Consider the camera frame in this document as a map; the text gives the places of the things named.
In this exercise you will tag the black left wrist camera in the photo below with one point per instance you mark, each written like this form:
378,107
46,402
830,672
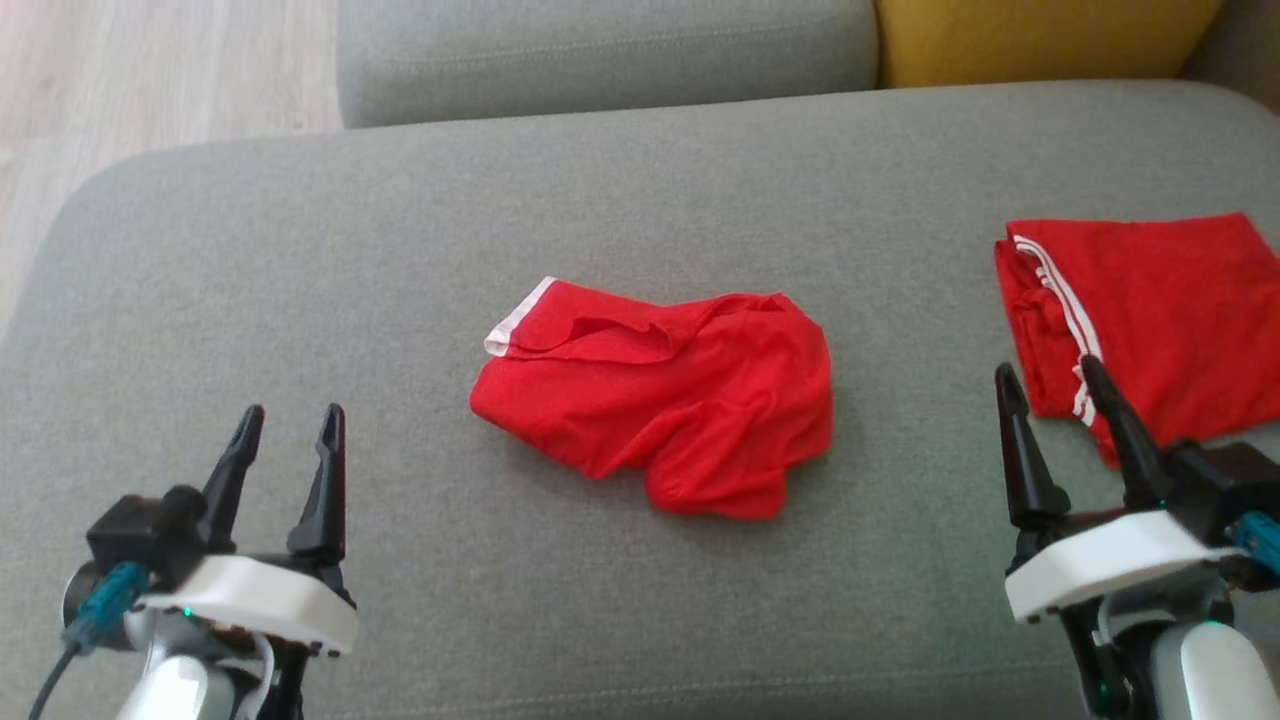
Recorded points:
135,530

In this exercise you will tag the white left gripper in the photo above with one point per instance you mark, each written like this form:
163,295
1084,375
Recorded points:
260,600

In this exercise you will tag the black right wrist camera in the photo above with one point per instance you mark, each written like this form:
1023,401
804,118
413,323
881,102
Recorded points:
1230,480

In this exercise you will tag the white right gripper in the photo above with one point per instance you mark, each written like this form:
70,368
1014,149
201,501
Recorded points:
1110,560

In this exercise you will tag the red and white jersey shirt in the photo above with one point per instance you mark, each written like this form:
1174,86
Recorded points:
1180,300

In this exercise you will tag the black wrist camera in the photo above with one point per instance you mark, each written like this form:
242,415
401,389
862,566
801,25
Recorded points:
1230,480
135,530

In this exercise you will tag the grey sofa back cushion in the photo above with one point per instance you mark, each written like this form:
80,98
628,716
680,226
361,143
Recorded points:
1250,45

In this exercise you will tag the yellow sofa back cushion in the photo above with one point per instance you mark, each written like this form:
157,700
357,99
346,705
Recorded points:
1050,35

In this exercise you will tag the red mesh shorts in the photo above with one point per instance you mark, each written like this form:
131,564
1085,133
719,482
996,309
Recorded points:
680,400

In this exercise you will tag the large grey sofa seat cushion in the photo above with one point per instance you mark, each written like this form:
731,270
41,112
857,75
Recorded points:
400,250

